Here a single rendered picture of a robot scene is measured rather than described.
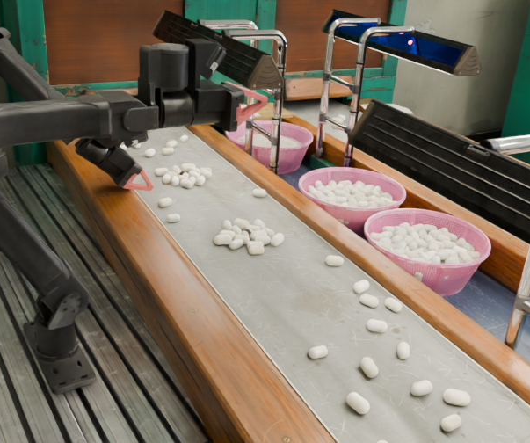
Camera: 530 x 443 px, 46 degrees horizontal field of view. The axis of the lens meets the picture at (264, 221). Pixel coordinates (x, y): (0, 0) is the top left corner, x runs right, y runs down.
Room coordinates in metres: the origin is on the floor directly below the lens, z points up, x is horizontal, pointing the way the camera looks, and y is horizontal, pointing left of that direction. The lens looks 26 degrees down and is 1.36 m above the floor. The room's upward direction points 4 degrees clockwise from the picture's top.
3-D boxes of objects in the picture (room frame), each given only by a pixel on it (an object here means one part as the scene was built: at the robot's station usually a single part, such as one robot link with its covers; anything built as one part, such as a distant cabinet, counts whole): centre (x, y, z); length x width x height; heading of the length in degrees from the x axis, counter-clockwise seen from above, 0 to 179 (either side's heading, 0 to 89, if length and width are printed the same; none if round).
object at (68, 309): (0.87, 0.33, 0.77); 0.09 x 0.06 x 0.06; 34
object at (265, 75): (1.56, 0.16, 1.08); 0.62 x 0.08 x 0.07; 29
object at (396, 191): (1.46, -0.21, 0.72); 0.27 x 0.27 x 0.10
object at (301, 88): (2.25, -0.16, 0.83); 0.30 x 0.06 x 0.07; 119
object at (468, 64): (1.83, -0.32, 1.08); 0.62 x 0.08 x 0.07; 29
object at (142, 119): (0.96, 0.19, 1.12); 0.12 x 0.09 x 0.12; 124
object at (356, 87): (1.79, -0.26, 0.90); 0.20 x 0.19 x 0.45; 29
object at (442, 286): (1.22, -0.35, 0.72); 0.27 x 0.27 x 0.10
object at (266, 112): (2.04, 0.11, 0.77); 0.33 x 0.15 x 0.01; 119
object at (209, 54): (1.01, 0.11, 1.13); 0.07 x 0.06 x 0.11; 34
